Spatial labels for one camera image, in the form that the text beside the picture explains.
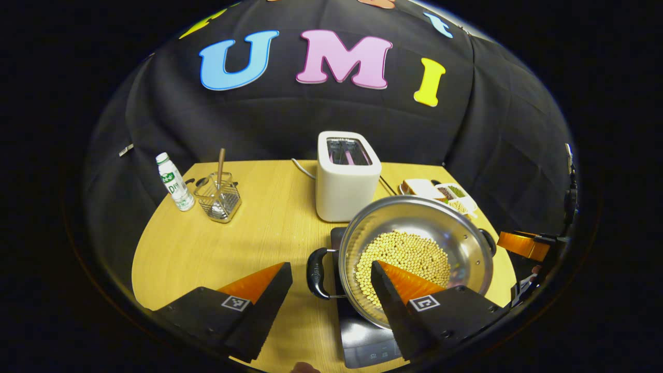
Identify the black induction cooktop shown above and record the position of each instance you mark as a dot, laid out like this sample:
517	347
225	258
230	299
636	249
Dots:
362	342

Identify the white toaster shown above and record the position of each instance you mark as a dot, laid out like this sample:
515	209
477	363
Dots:
347	186

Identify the white divided snack tray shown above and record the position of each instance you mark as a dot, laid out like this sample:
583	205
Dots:
458	197

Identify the white drink bottle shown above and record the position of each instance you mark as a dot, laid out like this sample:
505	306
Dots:
176	184

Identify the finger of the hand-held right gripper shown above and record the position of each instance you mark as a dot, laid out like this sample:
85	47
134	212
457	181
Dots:
523	246

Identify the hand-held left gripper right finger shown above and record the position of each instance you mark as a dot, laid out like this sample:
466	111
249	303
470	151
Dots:
393	311

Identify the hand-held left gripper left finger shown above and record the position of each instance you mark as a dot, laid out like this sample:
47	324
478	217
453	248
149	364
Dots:
264	316

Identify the metal clip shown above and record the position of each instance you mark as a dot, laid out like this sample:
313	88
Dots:
126	149

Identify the pile of yellow soybeans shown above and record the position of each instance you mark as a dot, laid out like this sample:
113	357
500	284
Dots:
409	254

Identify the stainless steel pot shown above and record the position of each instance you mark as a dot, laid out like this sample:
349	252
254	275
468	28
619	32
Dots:
414	217

